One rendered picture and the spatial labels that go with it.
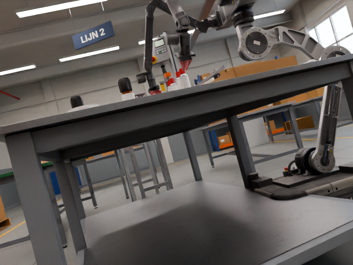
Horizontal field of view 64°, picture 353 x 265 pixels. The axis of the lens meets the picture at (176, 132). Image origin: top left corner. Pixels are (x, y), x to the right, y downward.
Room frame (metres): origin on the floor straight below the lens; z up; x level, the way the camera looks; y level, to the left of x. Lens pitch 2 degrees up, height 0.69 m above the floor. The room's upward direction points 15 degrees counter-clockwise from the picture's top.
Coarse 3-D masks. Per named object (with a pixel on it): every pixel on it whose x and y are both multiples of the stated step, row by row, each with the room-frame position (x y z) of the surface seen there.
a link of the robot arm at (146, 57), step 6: (150, 6) 1.88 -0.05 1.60; (150, 12) 1.89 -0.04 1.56; (150, 18) 1.93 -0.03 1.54; (150, 24) 1.95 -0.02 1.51; (150, 30) 1.96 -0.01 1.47; (150, 36) 1.97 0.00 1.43; (144, 42) 2.00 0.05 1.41; (150, 42) 1.98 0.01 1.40; (144, 48) 2.00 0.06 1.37; (150, 48) 1.99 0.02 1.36; (144, 54) 2.01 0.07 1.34; (150, 54) 2.00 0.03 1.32; (144, 60) 2.01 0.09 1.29; (150, 60) 2.01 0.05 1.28; (144, 66) 2.01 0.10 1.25
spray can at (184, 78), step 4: (180, 68) 1.65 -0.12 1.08; (180, 72) 1.65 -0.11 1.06; (184, 72) 1.65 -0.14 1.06; (180, 76) 1.64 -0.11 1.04; (184, 76) 1.64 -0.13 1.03; (180, 80) 1.65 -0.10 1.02; (184, 80) 1.64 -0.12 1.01; (188, 80) 1.65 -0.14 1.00; (184, 84) 1.64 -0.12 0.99; (188, 84) 1.64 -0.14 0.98
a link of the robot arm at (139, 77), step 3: (147, 66) 2.00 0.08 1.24; (150, 66) 2.01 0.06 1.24; (147, 69) 2.01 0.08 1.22; (150, 69) 2.01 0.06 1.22; (144, 72) 2.05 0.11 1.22; (147, 72) 2.02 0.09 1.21; (150, 72) 2.02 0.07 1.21; (138, 75) 2.04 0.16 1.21; (141, 75) 2.04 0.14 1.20; (138, 78) 2.03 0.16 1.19; (141, 78) 2.04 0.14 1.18; (144, 78) 2.04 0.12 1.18; (138, 81) 2.04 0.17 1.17; (141, 81) 2.05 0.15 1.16; (144, 81) 2.06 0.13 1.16
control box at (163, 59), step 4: (164, 40) 2.12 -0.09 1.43; (152, 48) 2.15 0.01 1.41; (156, 48) 2.14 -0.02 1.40; (152, 52) 2.15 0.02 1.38; (168, 52) 2.12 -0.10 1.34; (152, 56) 2.15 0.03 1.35; (156, 56) 2.15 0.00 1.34; (160, 56) 2.14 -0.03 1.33; (164, 56) 2.13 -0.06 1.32; (168, 56) 2.12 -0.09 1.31; (156, 60) 2.15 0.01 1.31; (160, 60) 2.14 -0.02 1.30; (164, 60) 2.14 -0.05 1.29; (168, 60) 2.14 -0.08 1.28; (152, 64) 2.16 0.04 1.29; (156, 64) 2.16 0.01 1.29; (160, 64) 2.18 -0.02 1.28; (164, 64) 2.22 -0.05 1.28
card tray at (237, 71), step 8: (248, 64) 0.95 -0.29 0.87; (256, 64) 0.96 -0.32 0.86; (264, 64) 0.97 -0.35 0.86; (272, 64) 0.98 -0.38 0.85; (280, 64) 0.99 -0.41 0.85; (288, 64) 1.00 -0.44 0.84; (296, 64) 1.01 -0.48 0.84; (232, 72) 0.94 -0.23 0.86; (240, 72) 0.94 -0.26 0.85; (248, 72) 0.95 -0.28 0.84; (256, 72) 0.96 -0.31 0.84; (216, 80) 1.05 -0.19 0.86
